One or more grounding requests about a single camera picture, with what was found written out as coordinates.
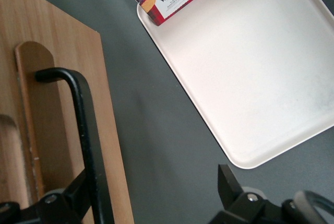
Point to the wooden drawer with deep tray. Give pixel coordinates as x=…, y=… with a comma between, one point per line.
x=52, y=25

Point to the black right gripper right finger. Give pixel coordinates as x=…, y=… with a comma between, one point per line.
x=229, y=190

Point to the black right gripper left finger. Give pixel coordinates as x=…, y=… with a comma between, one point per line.
x=65, y=203

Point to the beige plastic tray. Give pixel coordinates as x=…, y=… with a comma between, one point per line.
x=248, y=77

